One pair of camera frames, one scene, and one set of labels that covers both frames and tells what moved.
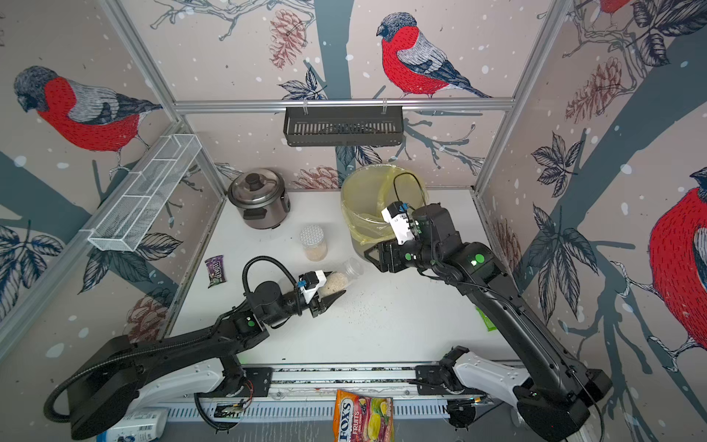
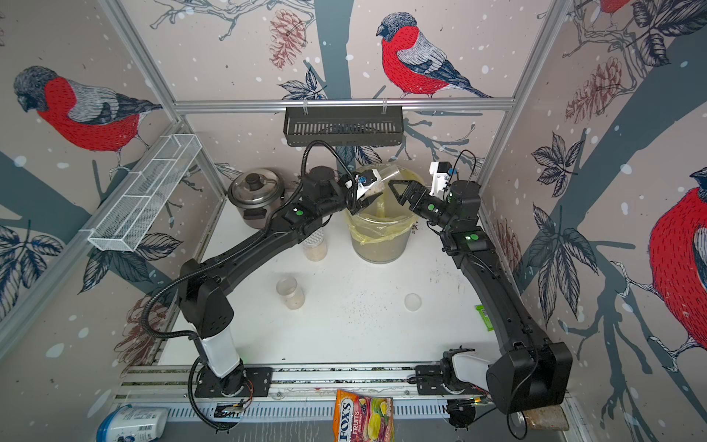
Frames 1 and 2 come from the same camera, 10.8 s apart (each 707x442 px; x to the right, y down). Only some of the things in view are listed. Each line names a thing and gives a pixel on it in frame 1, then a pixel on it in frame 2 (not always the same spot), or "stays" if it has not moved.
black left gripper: [324, 304] → [359, 205]
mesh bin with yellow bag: [365, 191] stays
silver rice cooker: [260, 196] stays
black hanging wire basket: [349, 126] stays
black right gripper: [386, 250] → [413, 194]
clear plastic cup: [338, 280] → [379, 186]
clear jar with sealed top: [313, 241] stays
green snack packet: [488, 321] stays
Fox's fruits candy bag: [363, 418] stays
